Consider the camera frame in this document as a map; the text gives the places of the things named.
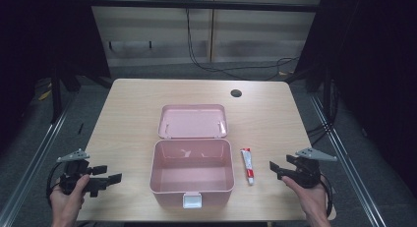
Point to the white and red ointment tube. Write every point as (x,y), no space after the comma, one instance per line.
(248,164)

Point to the black metal stand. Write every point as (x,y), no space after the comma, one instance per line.
(56,96)

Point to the pink plastic storage box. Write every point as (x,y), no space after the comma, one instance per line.
(192,164)

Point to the person's right hand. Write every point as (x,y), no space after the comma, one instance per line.
(309,200)

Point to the aluminium floor rail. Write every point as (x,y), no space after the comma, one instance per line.
(31,168)
(347,161)

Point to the small black stick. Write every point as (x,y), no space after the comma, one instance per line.
(80,128)

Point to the yellow floor tape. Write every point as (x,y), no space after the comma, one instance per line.
(45,94)

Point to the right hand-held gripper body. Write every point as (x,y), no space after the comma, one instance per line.
(306,171)

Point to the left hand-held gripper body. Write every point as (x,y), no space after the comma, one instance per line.
(74,169)

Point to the black curtain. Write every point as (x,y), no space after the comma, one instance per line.
(46,40)
(373,73)

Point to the black horizontal metal bar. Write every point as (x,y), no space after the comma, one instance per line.
(203,5)

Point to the person's left hand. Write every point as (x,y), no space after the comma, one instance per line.
(67,205)

